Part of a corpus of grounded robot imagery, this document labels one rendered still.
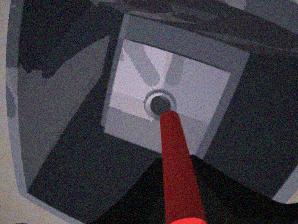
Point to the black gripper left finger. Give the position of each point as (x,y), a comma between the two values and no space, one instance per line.
(143,204)

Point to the white square plate with hole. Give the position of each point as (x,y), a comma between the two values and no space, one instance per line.
(144,74)

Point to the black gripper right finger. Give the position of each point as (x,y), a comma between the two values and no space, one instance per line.
(226,201)

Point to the red peg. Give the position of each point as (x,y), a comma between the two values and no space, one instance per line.
(182,200)

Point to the dark grey open box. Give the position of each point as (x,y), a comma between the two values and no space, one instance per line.
(62,60)

